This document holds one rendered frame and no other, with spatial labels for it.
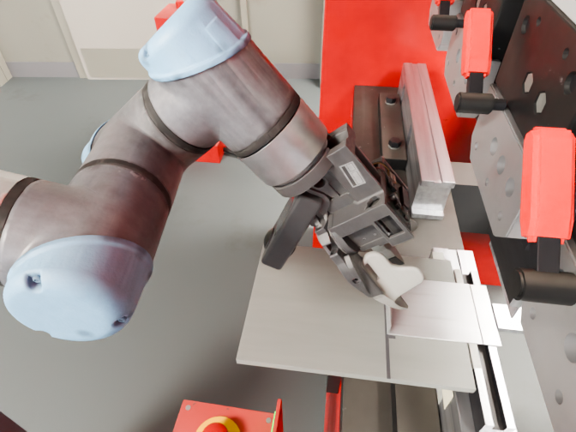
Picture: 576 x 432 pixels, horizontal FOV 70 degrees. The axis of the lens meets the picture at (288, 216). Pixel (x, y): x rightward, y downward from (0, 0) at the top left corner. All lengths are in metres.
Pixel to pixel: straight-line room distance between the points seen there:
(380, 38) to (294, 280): 0.83
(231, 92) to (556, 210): 0.22
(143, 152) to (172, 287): 1.53
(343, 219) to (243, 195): 1.83
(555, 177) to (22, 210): 0.30
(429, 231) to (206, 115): 0.58
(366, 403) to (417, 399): 0.07
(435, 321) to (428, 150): 0.41
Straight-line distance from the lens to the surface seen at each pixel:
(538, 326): 0.33
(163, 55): 0.32
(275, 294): 0.54
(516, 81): 0.41
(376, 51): 1.24
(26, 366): 1.87
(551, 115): 0.34
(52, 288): 0.26
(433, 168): 0.82
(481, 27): 0.43
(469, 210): 1.00
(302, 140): 0.34
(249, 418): 0.70
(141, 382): 1.66
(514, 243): 0.45
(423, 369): 0.51
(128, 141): 0.34
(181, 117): 0.33
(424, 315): 0.54
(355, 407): 0.61
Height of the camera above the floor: 1.44
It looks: 44 degrees down
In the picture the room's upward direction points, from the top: 1 degrees counter-clockwise
